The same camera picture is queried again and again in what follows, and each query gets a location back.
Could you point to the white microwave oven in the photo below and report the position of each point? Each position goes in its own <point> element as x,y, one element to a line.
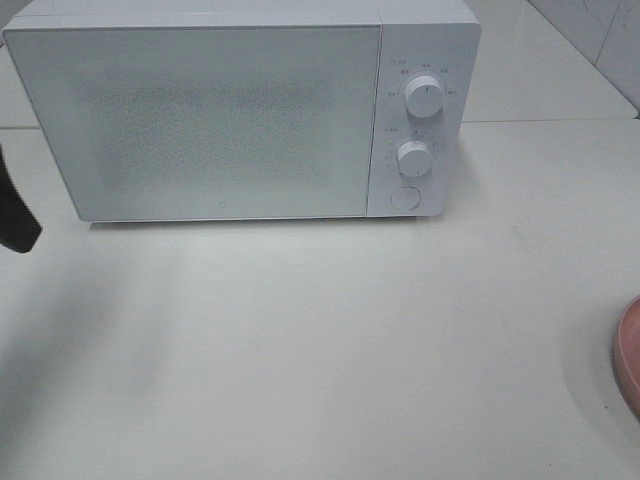
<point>416,37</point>

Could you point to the white microwave knob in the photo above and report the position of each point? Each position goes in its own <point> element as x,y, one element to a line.
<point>414,159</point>
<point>424,96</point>

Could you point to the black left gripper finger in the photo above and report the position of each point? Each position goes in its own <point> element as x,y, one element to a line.
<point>19,229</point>

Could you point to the white microwave door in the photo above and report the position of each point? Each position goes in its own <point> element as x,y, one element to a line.
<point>202,124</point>

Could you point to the round microwave door button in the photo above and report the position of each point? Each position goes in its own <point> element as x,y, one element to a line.
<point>406,198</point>

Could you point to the pink round plate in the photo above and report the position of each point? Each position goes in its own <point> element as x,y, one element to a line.
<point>626,355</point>

